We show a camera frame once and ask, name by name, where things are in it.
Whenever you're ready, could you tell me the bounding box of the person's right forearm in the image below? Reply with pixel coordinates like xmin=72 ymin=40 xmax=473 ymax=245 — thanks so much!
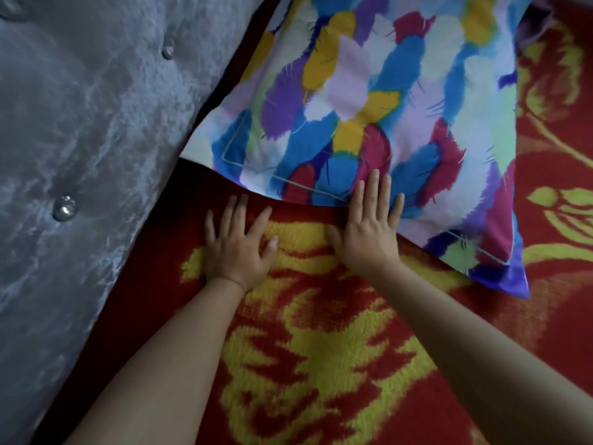
xmin=366 ymin=261 xmax=593 ymax=445

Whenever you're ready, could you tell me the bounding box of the person's left hand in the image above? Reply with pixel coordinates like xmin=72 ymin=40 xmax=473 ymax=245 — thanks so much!
xmin=203 ymin=194 xmax=280 ymax=292

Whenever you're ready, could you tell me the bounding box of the colourful feather print pillow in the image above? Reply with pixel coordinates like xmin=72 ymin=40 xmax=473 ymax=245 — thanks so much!
xmin=179 ymin=0 xmax=536 ymax=300

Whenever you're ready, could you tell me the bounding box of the white tufted headboard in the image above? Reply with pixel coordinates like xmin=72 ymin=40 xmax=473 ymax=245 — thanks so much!
xmin=0 ymin=0 xmax=269 ymax=445

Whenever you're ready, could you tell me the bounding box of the person's right hand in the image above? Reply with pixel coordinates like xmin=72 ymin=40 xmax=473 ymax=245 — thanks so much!
xmin=326 ymin=169 xmax=406 ymax=275

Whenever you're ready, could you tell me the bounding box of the red floral blanket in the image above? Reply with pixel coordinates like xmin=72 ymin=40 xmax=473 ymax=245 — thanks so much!
xmin=30 ymin=0 xmax=593 ymax=445

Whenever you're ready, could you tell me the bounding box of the person's left forearm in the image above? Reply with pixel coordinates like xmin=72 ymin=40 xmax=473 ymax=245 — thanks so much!
xmin=64 ymin=278 xmax=246 ymax=445

